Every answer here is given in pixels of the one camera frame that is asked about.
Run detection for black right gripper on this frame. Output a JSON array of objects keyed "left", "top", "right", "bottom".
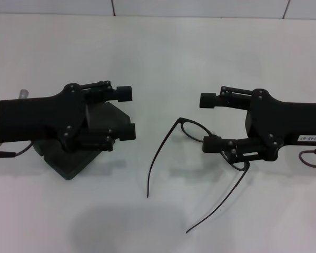
[{"left": 202, "top": 89, "right": 316, "bottom": 163}]

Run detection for green glasses case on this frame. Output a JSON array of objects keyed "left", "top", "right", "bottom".
[{"left": 33, "top": 101, "right": 131, "bottom": 182}]

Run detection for dark gripper cable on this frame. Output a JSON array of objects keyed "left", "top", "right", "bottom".
[
  {"left": 298, "top": 148, "right": 316, "bottom": 169},
  {"left": 0, "top": 143, "right": 36, "bottom": 159}
]

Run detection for dark right gripper cable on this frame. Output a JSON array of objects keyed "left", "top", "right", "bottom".
[{"left": 298, "top": 148, "right": 316, "bottom": 169}]

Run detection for dark left gripper cable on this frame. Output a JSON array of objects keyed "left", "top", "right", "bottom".
[{"left": 0, "top": 143, "right": 36, "bottom": 159}]

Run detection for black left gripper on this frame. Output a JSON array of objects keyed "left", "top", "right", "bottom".
[{"left": 0, "top": 83, "right": 88, "bottom": 153}]

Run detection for black thin-frame glasses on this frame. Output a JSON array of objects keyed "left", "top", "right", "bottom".
[{"left": 146, "top": 117, "right": 251, "bottom": 234}]

